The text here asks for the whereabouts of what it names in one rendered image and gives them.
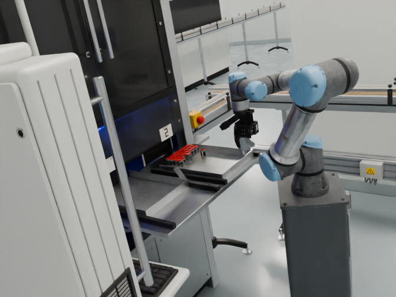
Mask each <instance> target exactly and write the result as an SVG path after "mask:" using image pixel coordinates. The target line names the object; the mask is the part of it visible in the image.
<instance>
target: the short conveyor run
mask: <svg viewBox="0 0 396 297"><path fill-rule="evenodd" d="M208 95H209V96H208V98H209V100H208V101H206V102H205V103H203V104H201V105H199V106H197V107H195V108H193V109H192V110H190V111H201V114H202V116H203V117H204V123H203V124H202V125H200V126H198V127H197V128H193V134H204V133H205V132H207V131H209V130H210V129H212V128H213V127H215V126H217V125H218V124H220V123H221V122H222V121H225V120H226V119H227V118H229V117H230V116H232V115H234V113H233V110H232V103H231V97H230V93H229V92H228V90H226V91H224V92H223V93H221V94H219V95H217V96H215V97H213V98H212V96H211V92H208ZM218 98H219V99H218Z"/></svg>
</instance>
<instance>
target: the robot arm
mask: <svg viewBox="0 0 396 297"><path fill-rule="evenodd" d="M358 79H359V69H358V67H357V65H356V63H354V62H353V61H352V60H351V59H349V58H345V57H337V58H333V59H330V60H326V61H322V62H319V63H316V64H312V65H306V66H304V67H302V68H300V69H297V70H290V71H287V70H286V71H279V72H277V73H274V74H271V75H267V76H264V77H260V78H257V79H254V80H249V79H247V76H246V73H245V72H243V71H239V72H233V73H231V74H229V76H228V80H229V83H228V85H229V90H230V97H231V103H232V110H233V113H234V114H235V115H234V116H233V117H231V118H229V119H228V120H227V121H224V122H222V123H221V125H220V126H219V127H220V129H221V130H222V131H223V130H226V129H228V128H229V127H230V125H232V124H233V123H234V122H235V124H234V139H235V143H236V145H237V147H238V149H239V150H240V152H241V153H242V154H243V155H244V156H245V155H246V152H247V150H250V149H251V147H254V146H255V143H254V142H253V141H251V140H250V138H252V137H251V136H252V135H256V134H257V133H258V132H259V127H258V121H254V120H253V113H254V112H255V111H254V109H250V102H249V100H252V101H261V100H263V99H264V98H265V97H266V96H267V95H270V94H273V93H276V92H280V91H289V95H290V97H291V99H292V102H293V104H292V107H291V109H290V112H289V114H288V116H287V118H286V121H285V123H284V125H283V128H282V130H281V132H280V135H279V137H278V139H277V140H276V141H274V142H273V143H272V144H271V145H270V147H269V150H268V151H267V152H265V153H262V154H261V155H260V156H259V165H260V169H261V171H262V173H263V174H264V176H265V177H266V178H267V179H268V180H270V181H272V182H275V181H277V180H281V179H283V178H285V177H288V176H290V175H293V174H294V175H293V180H292V184H291V189H292V193H293V194H295V195H297V196H299V197H305V198H314V197H319V196H323V195H325V194H327V193H328V192H329V181H328V179H327V177H326V175H325V172H324V160H323V147H322V140H321V139H320V138H319V137H318V136H315V135H310V134H307V133H308V131H309V129H310V127H311V125H312V123H313V121H314V119H315V117H316V115H317V114H318V113H321V112H323V111H324V109H326V107H327V105H328V103H329V101H330V99H331V98H333V97H336V96H339V95H342V94H345V93H347V92H349V91H351V90H352V89H353V88H354V87H355V86H356V84H357V82H358ZM238 119H239V121H237V120H238ZM236 121H237V122H236ZM256 125H257V127H258V129H257V127H256Z"/></svg>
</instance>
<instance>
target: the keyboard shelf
mask: <svg viewBox="0 0 396 297"><path fill-rule="evenodd" d="M149 262H150V263H152V264H153V263H155V264H158V265H164V266H168V267H173V268H175V269H178V270H179V272H178V273H177V275H176V276H175V277H174V278H173V280H172V281H171V282H170V283H169V285H168V286H167V287H166V289H165V290H164V291H163V292H162V293H161V295H160V296H159V297H173V296H174V295H175V294H176V292H177V291H178V290H179V288H180V287H181V286H182V284H183V283H184V281H185V280H186V279H187V278H188V276H189V275H190V272H189V270H188V269H186V268H180V267H177V266H171V265H165V264H162V263H156V262H151V261H149Z"/></svg>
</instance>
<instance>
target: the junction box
mask: <svg viewBox="0 0 396 297"><path fill-rule="evenodd" d="M359 173H360V177H365V178H370V179H380V180H381V179H382V178H383V176H384V162H380V161H369V160H361V162H360V164H359Z"/></svg>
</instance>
